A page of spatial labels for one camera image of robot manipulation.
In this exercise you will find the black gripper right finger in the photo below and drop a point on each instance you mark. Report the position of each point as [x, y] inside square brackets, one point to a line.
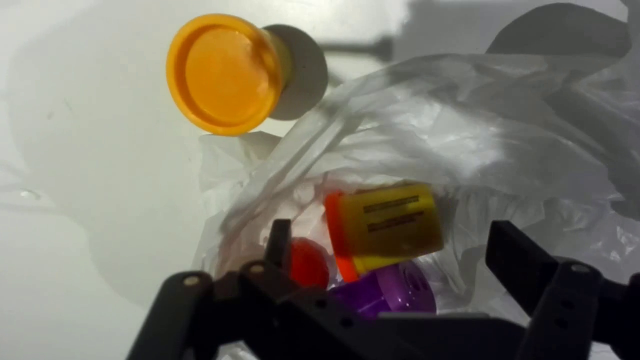
[573, 306]

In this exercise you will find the yellow tub with orange lid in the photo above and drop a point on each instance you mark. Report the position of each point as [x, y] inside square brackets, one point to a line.
[227, 73]

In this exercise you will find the white plastic bag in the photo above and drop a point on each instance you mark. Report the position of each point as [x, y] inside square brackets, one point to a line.
[467, 133]

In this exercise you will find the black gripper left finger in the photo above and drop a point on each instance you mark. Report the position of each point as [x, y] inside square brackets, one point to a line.
[266, 312]

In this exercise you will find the yellow tub with red lid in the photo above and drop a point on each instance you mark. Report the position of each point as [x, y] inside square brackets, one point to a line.
[390, 222]

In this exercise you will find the small red tub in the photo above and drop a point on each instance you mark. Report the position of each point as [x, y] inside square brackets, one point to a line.
[310, 263]

